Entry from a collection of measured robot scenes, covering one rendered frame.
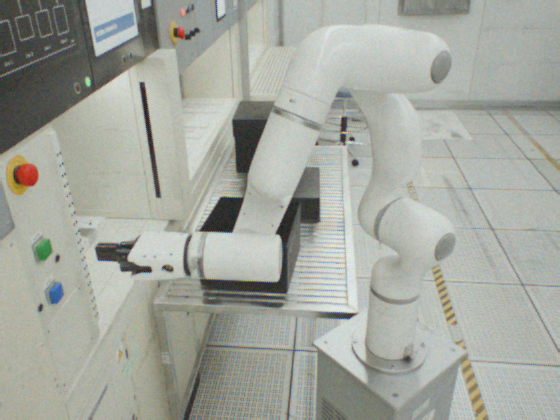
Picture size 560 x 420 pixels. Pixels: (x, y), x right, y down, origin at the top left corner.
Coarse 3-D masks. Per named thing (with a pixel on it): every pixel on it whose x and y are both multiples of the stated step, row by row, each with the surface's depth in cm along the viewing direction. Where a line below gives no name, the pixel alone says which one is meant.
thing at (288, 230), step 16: (224, 208) 175; (240, 208) 174; (288, 208) 170; (208, 224) 161; (224, 224) 178; (288, 224) 173; (288, 240) 147; (288, 256) 149; (288, 272) 152; (240, 288) 155; (256, 288) 154; (272, 288) 153; (288, 288) 154
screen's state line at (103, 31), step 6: (132, 12) 135; (114, 18) 124; (120, 18) 127; (126, 18) 131; (132, 18) 135; (102, 24) 117; (108, 24) 120; (114, 24) 124; (120, 24) 127; (126, 24) 131; (132, 24) 135; (96, 30) 114; (102, 30) 117; (108, 30) 120; (114, 30) 124; (120, 30) 127; (96, 36) 114; (102, 36) 117; (108, 36) 120; (96, 42) 114
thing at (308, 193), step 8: (304, 168) 210; (312, 168) 210; (304, 176) 203; (312, 176) 203; (304, 184) 196; (312, 184) 197; (296, 192) 191; (304, 192) 191; (312, 192) 190; (320, 192) 212; (296, 200) 187; (304, 200) 187; (312, 200) 187; (320, 200) 206; (304, 208) 189; (312, 208) 189; (320, 208) 200; (304, 216) 190; (312, 216) 190; (320, 216) 194
